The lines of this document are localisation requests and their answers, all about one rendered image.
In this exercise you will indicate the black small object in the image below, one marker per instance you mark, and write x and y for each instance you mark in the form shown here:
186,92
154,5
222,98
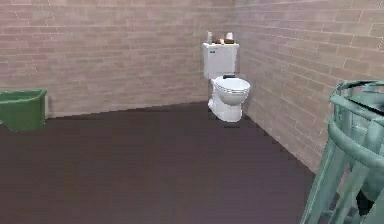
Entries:
228,76

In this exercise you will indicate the white toilet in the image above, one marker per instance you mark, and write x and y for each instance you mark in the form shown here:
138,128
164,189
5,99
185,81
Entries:
220,63

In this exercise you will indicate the white bottle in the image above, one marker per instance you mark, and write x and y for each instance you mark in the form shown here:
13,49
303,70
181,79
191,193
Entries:
209,36

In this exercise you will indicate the dark brown small object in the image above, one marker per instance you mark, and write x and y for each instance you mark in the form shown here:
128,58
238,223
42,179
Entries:
229,41

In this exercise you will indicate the white paper roll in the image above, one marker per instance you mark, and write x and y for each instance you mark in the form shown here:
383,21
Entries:
229,35

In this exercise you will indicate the teal metal stand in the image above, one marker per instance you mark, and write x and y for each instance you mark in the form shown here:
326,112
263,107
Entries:
350,140

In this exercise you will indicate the green bathtub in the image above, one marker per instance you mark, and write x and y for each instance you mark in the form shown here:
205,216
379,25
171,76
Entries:
23,111

